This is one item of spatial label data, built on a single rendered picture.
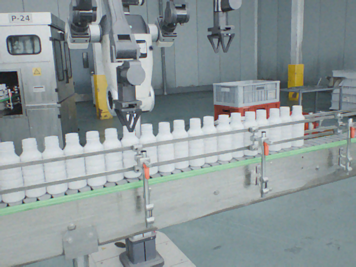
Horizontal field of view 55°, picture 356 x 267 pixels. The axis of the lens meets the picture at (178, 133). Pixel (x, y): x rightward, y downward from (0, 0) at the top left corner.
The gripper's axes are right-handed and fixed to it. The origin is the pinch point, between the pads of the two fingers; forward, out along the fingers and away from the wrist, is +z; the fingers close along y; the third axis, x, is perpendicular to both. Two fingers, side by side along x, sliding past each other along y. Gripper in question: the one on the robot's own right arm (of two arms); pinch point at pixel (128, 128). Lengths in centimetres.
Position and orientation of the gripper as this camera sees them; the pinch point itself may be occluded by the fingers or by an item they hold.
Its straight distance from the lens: 111.0
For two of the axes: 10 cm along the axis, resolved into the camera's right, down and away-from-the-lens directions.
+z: 0.3, 9.8, 2.2
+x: 8.9, -1.2, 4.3
